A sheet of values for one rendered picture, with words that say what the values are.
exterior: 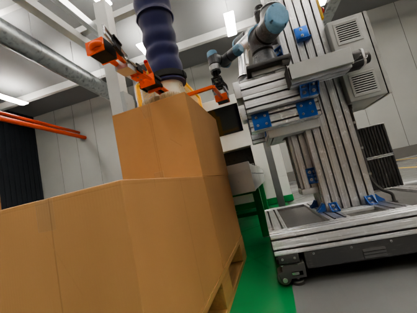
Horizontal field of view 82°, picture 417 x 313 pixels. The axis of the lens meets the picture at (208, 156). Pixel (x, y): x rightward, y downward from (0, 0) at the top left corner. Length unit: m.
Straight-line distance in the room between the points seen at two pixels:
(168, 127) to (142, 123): 0.14
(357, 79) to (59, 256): 1.47
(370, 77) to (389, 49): 11.33
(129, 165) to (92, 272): 0.72
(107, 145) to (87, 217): 12.42
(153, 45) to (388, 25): 12.29
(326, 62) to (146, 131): 0.87
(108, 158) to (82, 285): 12.28
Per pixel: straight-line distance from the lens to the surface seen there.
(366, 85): 1.55
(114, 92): 3.09
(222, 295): 1.08
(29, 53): 8.10
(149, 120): 1.19
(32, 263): 0.69
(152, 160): 1.16
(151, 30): 1.64
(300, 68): 1.22
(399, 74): 12.64
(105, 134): 13.09
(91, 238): 0.57
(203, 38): 10.18
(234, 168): 1.71
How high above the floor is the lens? 0.49
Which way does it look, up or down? 7 degrees up
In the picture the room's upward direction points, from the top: 13 degrees counter-clockwise
